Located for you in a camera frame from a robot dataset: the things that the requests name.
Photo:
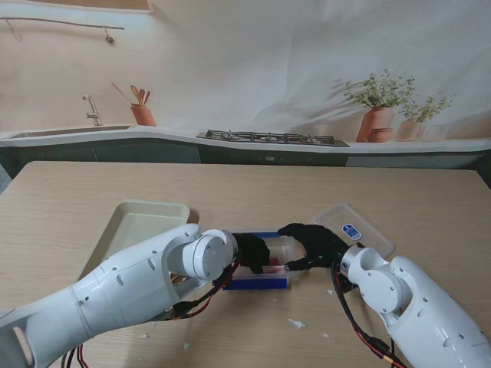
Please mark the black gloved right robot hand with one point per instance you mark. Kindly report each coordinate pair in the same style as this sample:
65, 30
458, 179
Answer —
322, 243

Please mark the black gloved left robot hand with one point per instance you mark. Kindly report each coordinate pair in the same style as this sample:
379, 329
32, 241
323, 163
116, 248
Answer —
253, 251

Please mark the pink bacon slab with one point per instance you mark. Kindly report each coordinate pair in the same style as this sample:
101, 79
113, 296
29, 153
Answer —
276, 265

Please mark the clear container with blue clips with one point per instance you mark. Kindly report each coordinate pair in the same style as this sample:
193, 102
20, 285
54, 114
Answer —
257, 283

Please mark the clear lid with blue label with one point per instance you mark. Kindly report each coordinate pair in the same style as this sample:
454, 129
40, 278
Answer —
368, 230

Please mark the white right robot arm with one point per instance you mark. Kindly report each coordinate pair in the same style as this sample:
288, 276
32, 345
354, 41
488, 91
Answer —
414, 306

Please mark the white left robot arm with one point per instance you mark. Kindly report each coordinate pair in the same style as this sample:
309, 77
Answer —
126, 291

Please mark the cream rectangular tray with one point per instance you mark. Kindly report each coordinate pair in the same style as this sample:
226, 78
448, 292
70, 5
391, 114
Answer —
134, 222

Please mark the large white paper scrap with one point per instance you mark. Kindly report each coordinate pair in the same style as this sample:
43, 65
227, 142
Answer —
298, 324

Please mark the printed kitchen backdrop cloth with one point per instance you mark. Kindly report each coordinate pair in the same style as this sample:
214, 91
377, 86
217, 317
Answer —
245, 57

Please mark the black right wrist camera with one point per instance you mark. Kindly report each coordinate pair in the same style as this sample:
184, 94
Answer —
350, 285

